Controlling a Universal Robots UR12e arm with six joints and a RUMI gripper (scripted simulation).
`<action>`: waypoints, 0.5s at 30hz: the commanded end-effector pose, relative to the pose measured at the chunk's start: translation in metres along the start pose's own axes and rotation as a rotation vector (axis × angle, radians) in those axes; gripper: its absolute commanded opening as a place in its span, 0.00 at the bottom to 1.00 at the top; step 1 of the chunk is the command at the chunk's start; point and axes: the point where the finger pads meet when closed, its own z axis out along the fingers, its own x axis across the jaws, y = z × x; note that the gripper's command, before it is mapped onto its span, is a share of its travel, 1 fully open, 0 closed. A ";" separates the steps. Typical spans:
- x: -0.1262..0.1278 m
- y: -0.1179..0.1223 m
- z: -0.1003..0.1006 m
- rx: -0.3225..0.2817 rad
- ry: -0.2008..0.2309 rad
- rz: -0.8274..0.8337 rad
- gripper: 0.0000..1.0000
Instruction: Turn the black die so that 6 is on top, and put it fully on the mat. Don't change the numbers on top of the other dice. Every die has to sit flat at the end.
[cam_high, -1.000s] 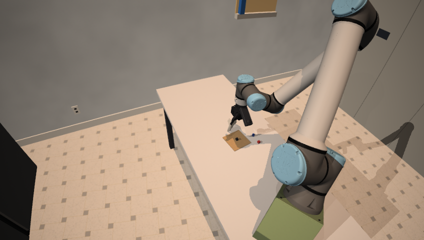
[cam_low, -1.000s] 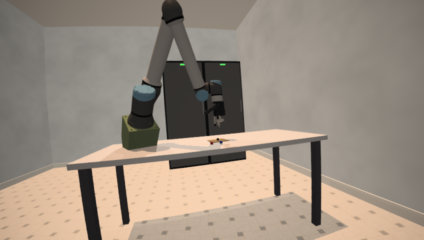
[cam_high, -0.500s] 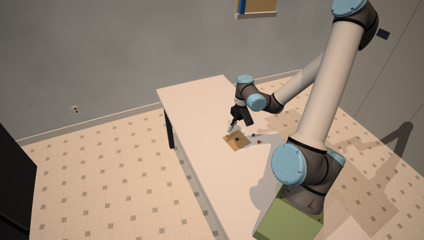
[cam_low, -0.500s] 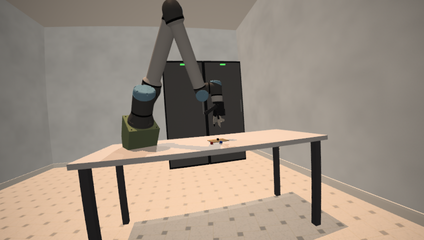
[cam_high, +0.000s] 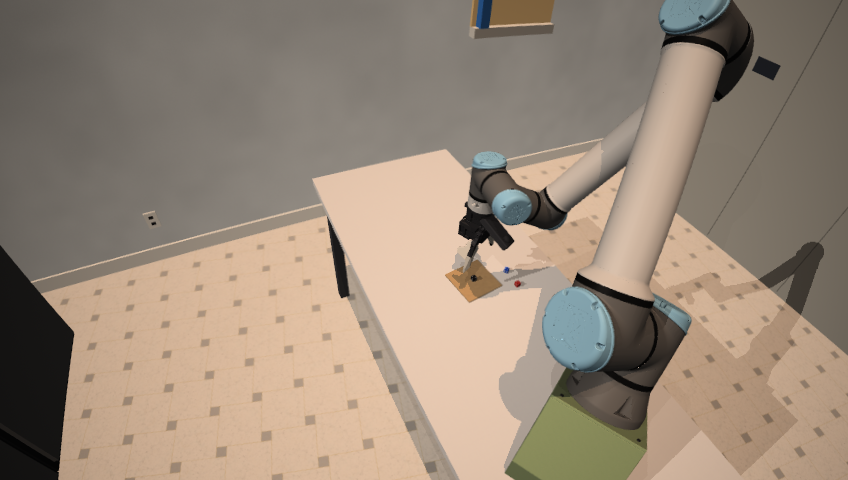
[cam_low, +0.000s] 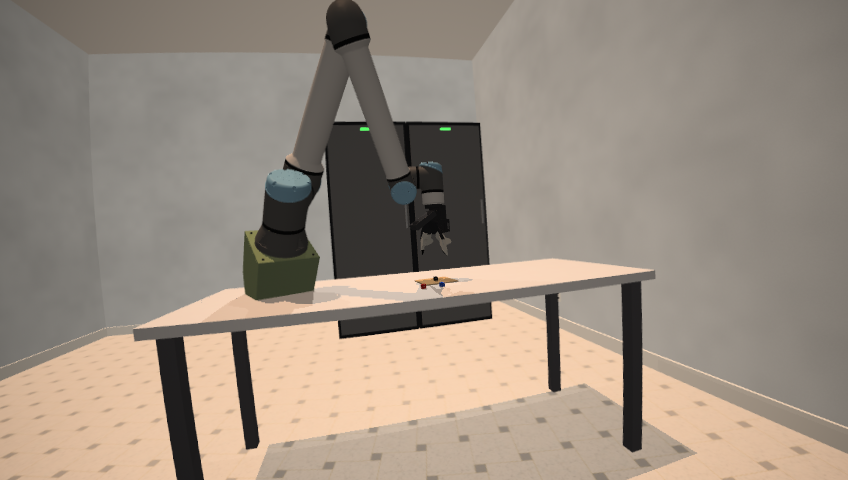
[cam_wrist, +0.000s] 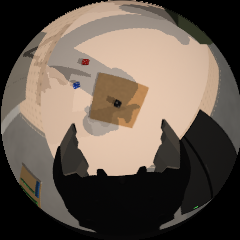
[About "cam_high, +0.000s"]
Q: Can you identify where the tan square mat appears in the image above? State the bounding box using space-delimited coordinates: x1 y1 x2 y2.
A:
445 260 502 303

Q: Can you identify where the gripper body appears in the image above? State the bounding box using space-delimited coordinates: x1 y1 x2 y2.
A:
458 201 493 244

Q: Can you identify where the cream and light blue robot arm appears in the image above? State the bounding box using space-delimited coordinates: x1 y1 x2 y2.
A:
468 0 754 430

